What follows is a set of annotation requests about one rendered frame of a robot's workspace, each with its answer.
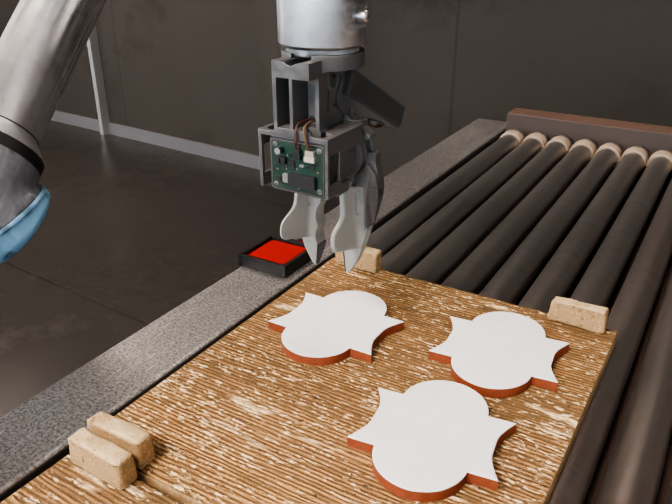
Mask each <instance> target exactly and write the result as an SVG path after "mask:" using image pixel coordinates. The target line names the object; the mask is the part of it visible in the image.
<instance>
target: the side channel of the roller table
mask: <svg viewBox="0 0 672 504"><path fill-rule="evenodd" d="M515 128H517V129H521V130H522V131H523V132H524V133H525V135H526V137H527V136H528V135H529V134H532V133H535V132H543V133H545V134H546V135H547V136H548V139H549V141H550V140H551V139H552V138H554V137H556V136H559V135H566V136H568V137H569V138H570V139H571V140H572V143H573V145H574V144H575V143H576V142H577V141H579V140H582V139H584V138H589V139H592V140H593V141H594V142H595V143H596V145H597V149H598V148H599V147H600V146H601V145H603V144H605V143H607V142H616V143H618V144H619V145H620V146H621V148H622V155H623V153H624V152H625V151H626V150H627V149H628V148H630V147H632V146H635V145H640V146H643V147H644V148H646V150H647V151H648V160H649V158H650V156H651V155H652V154H653V153H655V152H656V151H658V150H661V149H668V150H670V151H672V127H668V126H660V125H652V124H644V123H636V122H628V121H620V120H612V119H604V118H596V117H588V116H580V115H572V114H564V113H556V112H548V111H540V110H532V109H524V108H515V109H513V110H512V111H510V112H509V113H508V114H507V122H506V131H508V130H512V129H515ZM506 131H505V132H506Z"/></svg>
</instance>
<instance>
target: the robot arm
mask: <svg viewBox="0 0 672 504"><path fill-rule="evenodd" d="M106 1H107V0H20V1H19V3H18V5H17V7H16V9H15V11H14V13H13V14H12V16H11V18H10V20H9V22H8V24H7V26H6V28H5V30H4V32H3V34H2V35H1V37H0V264H2V263H4V262H6V261H7V260H9V259H10V258H12V257H13V256H14V255H15V254H16V253H18V252H19V251H20V250H21V249H22V248H23V247H24V246H25V245H26V244H27V243H28V242H29V241H30V240H31V238H32V237H33V236H34V235H35V233H36V232H37V230H38V229H39V228H40V226H41V224H42V223H43V221H44V219H45V217H46V215H47V213H48V210H49V207H50V199H51V196H50V193H49V191H48V190H47V189H46V187H45V186H44V185H42V184H38V181H39V179H40V176H41V174H42V172H43V170H44V167H45V161H44V159H43V157H42V154H41V152H40V150H39V148H38V147H39V145H40V143H41V140H42V138H43V136H44V134H45V132H46V130H47V127H48V125H49V123H50V121H51V119H52V117H53V115H54V112H55V110H56V108H57V106H58V104H59V102H60V99H61V97H62V95H63V93H64V91H65V89H66V87H67V85H68V82H69V80H70V78H71V76H72V74H73V72H74V69H75V67H76V65H77V63H78V61H79V59H80V56H81V54H82V52H83V50H84V48H85V46H86V44H87V41H88V39H89V37H90V35H91V33H92V31H93V28H94V26H95V24H96V22H97V20H98V18H99V16H100V13H101V11H102V9H103V7H104V5H105V3H106ZM369 19H370V13H369V11H368V10H367V0H277V29H278V43H279V44H280V45H281V46H283V47H284V48H282V49H281V55H282V57H281V58H277V59H273V60H271V65H272V90H273V115H274V123H271V124H269V125H266V126H263V127H261V128H258V139H259V159H260V178H261V186H265V185H267V184H269V183H271V182H272V187H273V188H275V189H279V190H284V191H288V192H293V193H295V194H294V203H293V206H292V209H291V210H290V211H289V213H288V214H287V215H286V217H285V218H284V219H283V221H282V222H281V225H280V236H281V237H282V239H284V240H290V239H296V238H302V239H303V242H304V245H305V248H306V250H307V252H308V254H309V256H310V258H311V260H312V262H313V263H314V264H318V263H320V260H321V257H322V254H323V251H324V248H325V245H326V240H325V236H324V225H325V223H326V218H325V215H324V205H325V203H326V201H327V200H329V199H330V198H332V197H334V196H337V197H338V196H339V198H340V217H339V220H338V222H337V224H336V226H335V228H334V230H333V232H332V235H331V248H332V251H333V252H334V253H339V252H343V258H344V269H345V272H350V271H351V270H352V269H353V268H354V267H355V265H356V264H357V262H358V261H359V259H360V258H361V256H362V254H363V252H364V249H365V247H366V244H367V242H368V239H369V237H370V234H371V231H372V227H373V224H374V223H375V221H376V218H377V215H378V211H379V208H380V205H381V201H382V198H383V193H384V175H383V170H382V166H381V162H380V155H381V152H380V151H379V150H374V144H373V139H372V137H374V136H375V132H374V131H373V130H372V129H371V128H381V127H391V128H399V127H400V126H401V123H402V119H403V115H404V111H405V106H404V105H403V104H402V103H400V102H399V101H398V100H396V99H395V98H394V97H392V96H391V95H390V94H388V93H387V92H386V91H384V90H383V89H382V88H380V87H379V86H377V85H376V84H375V83H373V82H372V81H371V80H369V79H368V78H367V77H365V76H364V75H363V74H361V73H360V72H359V71H357V70H356V69H358V68H361V67H363V66H364V65H365V49H364V48H363V47H362V46H363V45H364V44H365V43H366V42H367V22H368V21H369ZM370 127H371V128H370ZM268 142H270V151H271V169H269V170H267V171H265V155H264V144H265V143H268ZM355 174H356V175H355ZM350 182H352V186H351V185H349V183H350Z"/></svg>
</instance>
